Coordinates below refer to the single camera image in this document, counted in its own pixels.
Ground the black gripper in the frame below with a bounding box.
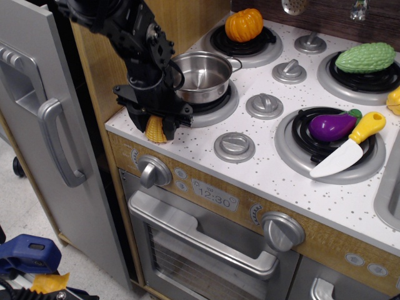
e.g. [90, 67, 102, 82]
[112, 73, 193, 140]

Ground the yellow toy corn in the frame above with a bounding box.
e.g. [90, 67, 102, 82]
[145, 116, 168, 143]

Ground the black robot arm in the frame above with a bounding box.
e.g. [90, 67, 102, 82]
[56, 1, 193, 141]

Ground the front left stove burner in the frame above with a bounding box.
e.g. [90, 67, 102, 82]
[190, 80, 239, 128]

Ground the stove burner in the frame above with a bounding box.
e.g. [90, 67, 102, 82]
[274, 107, 386, 185]
[201, 25, 283, 69]
[317, 52, 399, 106]
[190, 80, 239, 128]

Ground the back left stove burner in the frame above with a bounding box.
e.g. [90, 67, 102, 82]
[201, 25, 283, 69]

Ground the front right stove burner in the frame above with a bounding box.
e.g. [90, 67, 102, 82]
[274, 107, 386, 185]

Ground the back right stove burner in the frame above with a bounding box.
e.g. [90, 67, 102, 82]
[317, 52, 399, 106]

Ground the left oven dial knob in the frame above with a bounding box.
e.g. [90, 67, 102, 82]
[137, 154, 172, 189]

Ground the oven dial knob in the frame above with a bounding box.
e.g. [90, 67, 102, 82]
[137, 154, 172, 189]
[262, 211, 306, 252]

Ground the small steel pot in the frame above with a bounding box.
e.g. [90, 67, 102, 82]
[171, 51, 243, 104]

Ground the grey stovetop knob front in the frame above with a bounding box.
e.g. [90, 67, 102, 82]
[214, 132, 256, 163]

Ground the grey stovetop knob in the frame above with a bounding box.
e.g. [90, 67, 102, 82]
[214, 132, 256, 163]
[294, 32, 327, 54]
[246, 93, 284, 120]
[272, 59, 307, 84]

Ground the oven clock display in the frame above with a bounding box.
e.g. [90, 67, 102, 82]
[191, 179, 239, 212]

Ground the grey stovetop knob middle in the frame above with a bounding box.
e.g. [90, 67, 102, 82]
[246, 93, 284, 120]

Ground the grey toy fridge door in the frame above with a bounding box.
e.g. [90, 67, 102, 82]
[1, 1, 131, 289]

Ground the orange toy pumpkin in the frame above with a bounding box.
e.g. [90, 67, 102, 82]
[225, 8, 264, 43]

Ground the grey oven door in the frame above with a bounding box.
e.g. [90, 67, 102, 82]
[119, 170, 299, 299]

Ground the grey stovetop knob upper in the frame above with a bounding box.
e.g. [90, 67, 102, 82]
[272, 59, 307, 84]

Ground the black caster wheel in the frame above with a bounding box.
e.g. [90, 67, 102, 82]
[12, 156, 26, 178]

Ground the right oven dial knob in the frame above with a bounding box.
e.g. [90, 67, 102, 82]
[262, 211, 306, 252]

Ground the purple toy eggplant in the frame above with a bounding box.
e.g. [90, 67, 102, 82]
[308, 109, 363, 142]

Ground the grey stovetop knob back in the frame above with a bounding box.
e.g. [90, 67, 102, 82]
[294, 32, 327, 54]

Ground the hanging metal strainer spoon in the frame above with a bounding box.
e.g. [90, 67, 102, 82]
[281, 0, 309, 16]

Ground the blue clamp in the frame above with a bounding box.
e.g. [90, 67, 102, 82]
[1, 234, 62, 275]

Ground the yellow tape piece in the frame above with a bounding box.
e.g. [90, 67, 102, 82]
[29, 273, 70, 294]

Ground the green toy bitter gourd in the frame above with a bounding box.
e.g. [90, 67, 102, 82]
[335, 42, 396, 74]

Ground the grey lower cabinet door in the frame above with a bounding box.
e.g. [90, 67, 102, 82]
[287, 256, 391, 300]

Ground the hanging metal utensil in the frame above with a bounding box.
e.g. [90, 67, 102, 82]
[350, 0, 369, 21]

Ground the yellow toy pepper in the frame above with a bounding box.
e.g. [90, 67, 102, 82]
[386, 87, 400, 116]

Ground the grey sink basin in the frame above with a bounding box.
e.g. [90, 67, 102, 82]
[374, 133, 399, 231]

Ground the silver oven door handle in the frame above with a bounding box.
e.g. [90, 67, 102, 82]
[128, 191, 279, 280]

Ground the silver fridge door handle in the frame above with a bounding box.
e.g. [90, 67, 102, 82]
[37, 98, 93, 188]

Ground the yellow handled toy knife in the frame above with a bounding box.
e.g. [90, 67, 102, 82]
[309, 112, 386, 178]

